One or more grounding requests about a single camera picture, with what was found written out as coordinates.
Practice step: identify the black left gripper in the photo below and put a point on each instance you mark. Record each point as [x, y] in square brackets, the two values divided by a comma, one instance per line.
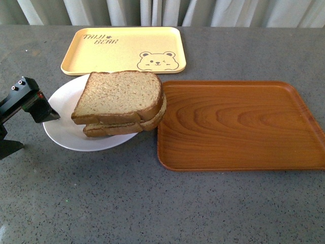
[25, 94]

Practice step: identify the white round plate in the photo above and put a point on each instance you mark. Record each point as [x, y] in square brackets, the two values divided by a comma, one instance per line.
[65, 132]

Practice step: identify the bread slice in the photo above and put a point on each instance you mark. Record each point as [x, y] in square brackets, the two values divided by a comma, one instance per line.
[119, 97]
[100, 130]

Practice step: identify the yellow bear tray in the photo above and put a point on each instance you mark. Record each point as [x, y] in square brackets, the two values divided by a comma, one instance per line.
[111, 49]

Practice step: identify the brown wooden tray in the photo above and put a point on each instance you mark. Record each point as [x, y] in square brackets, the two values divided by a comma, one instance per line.
[238, 125]

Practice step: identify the grey curtain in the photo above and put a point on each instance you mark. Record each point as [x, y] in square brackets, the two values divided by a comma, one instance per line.
[219, 13]

